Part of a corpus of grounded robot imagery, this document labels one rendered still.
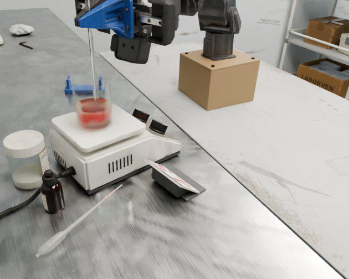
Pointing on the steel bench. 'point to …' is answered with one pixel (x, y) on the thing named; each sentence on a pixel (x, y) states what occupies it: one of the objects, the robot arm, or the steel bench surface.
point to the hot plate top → (68, 129)
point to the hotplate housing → (111, 158)
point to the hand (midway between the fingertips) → (96, 19)
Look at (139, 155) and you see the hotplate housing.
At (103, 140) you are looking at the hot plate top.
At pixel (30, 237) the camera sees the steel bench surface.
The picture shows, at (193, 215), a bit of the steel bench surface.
